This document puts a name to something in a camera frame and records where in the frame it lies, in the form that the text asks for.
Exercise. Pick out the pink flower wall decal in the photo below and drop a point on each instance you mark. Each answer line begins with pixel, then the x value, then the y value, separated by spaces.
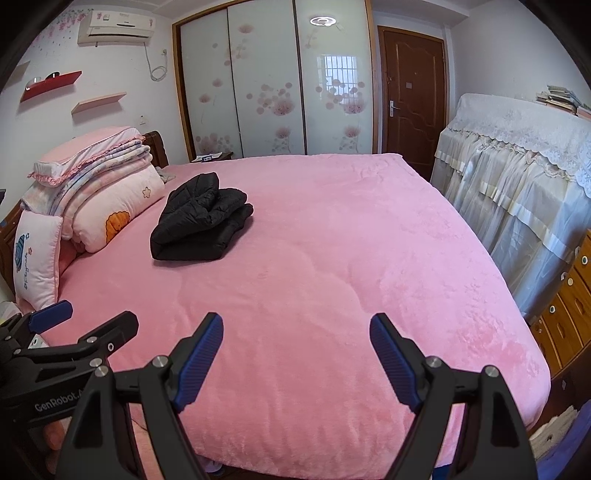
pixel 64 18

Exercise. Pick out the white lace furniture cover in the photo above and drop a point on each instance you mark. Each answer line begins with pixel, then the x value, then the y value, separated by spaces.
pixel 508 184

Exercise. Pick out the grey cloth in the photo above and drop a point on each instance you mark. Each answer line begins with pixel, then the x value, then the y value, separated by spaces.
pixel 165 174

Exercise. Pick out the pink ruffled pillow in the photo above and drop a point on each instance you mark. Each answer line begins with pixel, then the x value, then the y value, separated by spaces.
pixel 78 152

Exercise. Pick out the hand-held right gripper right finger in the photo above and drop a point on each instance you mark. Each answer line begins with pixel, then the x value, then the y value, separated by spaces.
pixel 392 355

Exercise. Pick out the black puffer jacket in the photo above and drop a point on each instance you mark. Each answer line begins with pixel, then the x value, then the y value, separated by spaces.
pixel 198 221

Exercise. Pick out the floral sliding-door wardrobe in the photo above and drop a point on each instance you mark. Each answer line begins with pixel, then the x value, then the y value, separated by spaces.
pixel 268 69

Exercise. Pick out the brown wooden door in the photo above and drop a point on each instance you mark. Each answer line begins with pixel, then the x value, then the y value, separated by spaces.
pixel 415 129

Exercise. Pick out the brown wooden headboard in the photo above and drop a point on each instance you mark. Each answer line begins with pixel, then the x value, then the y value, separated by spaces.
pixel 157 147

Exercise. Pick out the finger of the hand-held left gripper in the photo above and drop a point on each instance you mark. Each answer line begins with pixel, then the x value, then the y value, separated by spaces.
pixel 53 316
pixel 111 332

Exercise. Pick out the blue fabric item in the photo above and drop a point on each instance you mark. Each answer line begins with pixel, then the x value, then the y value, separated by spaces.
pixel 577 443

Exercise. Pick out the striped folded quilt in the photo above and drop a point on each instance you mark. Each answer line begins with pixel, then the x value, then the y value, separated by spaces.
pixel 117 159

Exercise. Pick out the wooden drawer cabinet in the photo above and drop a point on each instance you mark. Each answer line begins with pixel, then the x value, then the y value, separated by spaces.
pixel 568 304

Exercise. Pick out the white folded cloth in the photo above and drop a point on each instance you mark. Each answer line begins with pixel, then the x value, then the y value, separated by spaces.
pixel 551 434

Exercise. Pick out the pink embroidered pillow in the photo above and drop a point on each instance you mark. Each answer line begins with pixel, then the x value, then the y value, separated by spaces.
pixel 37 258

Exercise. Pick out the pink fleece bed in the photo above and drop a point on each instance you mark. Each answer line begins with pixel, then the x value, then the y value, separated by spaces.
pixel 323 254

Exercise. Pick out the white air conditioner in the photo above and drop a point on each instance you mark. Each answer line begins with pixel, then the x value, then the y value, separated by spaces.
pixel 115 25

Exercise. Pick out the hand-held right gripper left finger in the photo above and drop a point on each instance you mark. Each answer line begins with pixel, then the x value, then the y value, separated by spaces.
pixel 203 355

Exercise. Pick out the red wall shelf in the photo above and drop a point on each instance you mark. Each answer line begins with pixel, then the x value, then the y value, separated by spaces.
pixel 51 86

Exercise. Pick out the stack of books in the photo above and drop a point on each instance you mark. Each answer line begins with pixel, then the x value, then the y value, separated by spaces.
pixel 563 101

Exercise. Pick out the pale wooden wall shelf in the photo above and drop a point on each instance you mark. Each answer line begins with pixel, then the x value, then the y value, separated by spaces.
pixel 99 101

